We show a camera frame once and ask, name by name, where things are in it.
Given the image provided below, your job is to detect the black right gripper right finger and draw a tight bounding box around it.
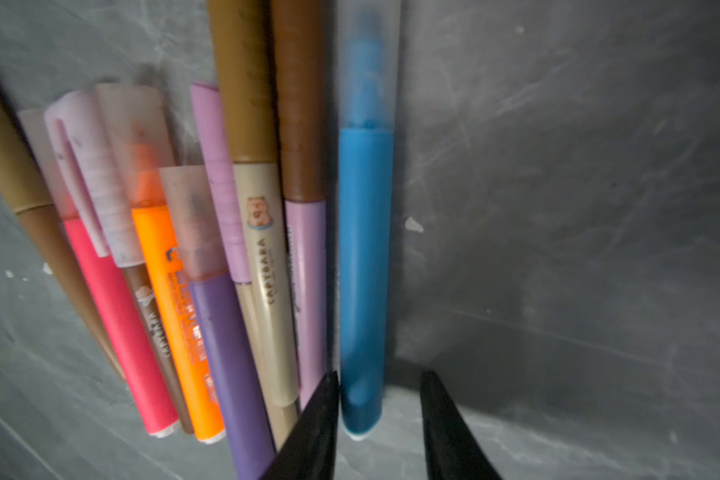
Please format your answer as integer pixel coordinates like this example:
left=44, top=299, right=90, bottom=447
left=420, top=371, right=502, bottom=480

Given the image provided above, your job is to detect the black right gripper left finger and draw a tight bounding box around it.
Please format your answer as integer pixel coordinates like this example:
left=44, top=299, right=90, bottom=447
left=261, top=371, right=340, bottom=480

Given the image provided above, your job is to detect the orange highlighter pen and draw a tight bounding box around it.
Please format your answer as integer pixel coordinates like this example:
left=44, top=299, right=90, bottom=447
left=94, top=82, right=227, bottom=445

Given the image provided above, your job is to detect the blue highlighter pen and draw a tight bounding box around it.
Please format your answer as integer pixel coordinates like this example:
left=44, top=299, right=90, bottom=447
left=337, top=1, right=402, bottom=441

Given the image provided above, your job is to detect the lilac cap beige pen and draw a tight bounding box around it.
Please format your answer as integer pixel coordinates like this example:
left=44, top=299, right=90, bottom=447
left=190, top=82, right=298, bottom=450

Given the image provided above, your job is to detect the purple highlighter pen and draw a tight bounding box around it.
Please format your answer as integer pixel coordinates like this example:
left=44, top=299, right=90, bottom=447
left=159, top=165, right=275, bottom=479

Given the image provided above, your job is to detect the pink highlighter pen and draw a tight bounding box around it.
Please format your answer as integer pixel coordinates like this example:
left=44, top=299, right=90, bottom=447
left=18, top=109, right=180, bottom=438

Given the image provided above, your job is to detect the pink cap brown pen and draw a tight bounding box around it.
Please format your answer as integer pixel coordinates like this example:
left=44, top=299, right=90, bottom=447
left=44, top=90, right=193, bottom=434

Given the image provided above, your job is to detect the brown lilac pen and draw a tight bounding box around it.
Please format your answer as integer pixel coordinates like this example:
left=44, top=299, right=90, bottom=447
left=271, top=1, right=328, bottom=405

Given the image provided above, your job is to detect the beige capybara pen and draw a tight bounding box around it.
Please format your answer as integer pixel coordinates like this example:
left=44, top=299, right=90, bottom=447
left=207, top=1, right=299, bottom=406

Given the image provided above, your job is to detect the tan brown pen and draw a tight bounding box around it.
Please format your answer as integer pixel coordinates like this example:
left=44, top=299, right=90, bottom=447
left=0, top=98, right=125, bottom=379

